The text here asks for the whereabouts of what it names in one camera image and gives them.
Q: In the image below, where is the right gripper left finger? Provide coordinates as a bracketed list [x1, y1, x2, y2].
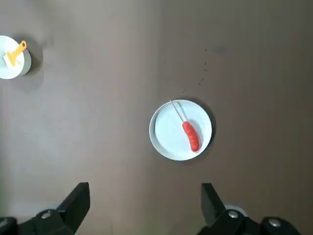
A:
[0, 182, 90, 235]

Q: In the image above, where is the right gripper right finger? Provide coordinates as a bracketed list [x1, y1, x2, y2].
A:
[198, 183, 303, 235]

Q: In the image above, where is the yellow oil brush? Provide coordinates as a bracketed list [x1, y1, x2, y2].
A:
[4, 40, 27, 67]

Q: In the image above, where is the white bowl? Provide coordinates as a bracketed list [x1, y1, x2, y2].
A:
[0, 35, 32, 80]

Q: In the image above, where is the red sausage on skewer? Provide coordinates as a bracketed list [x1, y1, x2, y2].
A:
[170, 99, 201, 153]

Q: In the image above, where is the white round plate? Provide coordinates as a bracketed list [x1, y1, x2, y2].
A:
[149, 99, 213, 162]

